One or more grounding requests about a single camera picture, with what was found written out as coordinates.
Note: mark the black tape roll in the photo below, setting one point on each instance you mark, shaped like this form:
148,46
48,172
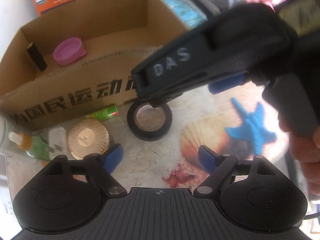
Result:
148,123

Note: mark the gold lid black jar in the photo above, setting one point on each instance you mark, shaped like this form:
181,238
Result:
86,137

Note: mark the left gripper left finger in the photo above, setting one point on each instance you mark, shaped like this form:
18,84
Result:
99,168

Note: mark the person's right hand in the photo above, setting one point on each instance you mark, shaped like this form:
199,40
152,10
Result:
306,152

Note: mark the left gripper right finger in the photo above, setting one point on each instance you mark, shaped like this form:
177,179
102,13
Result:
220,169

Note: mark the black cylindrical tube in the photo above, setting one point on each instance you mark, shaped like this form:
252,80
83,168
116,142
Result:
36,56

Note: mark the white supplement bottle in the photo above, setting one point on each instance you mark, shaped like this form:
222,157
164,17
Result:
8,148

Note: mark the white power adapter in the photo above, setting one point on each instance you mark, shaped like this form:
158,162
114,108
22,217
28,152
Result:
57,142

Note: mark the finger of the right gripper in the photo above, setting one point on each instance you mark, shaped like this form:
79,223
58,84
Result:
226,83

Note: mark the brown cardboard box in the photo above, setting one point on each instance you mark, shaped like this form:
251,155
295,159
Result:
116,34

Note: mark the green dropper bottle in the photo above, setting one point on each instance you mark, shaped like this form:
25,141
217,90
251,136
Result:
33,145

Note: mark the green lip balm stick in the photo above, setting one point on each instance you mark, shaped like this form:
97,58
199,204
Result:
105,113

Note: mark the pink plastic lid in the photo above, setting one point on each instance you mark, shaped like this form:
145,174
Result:
69,51

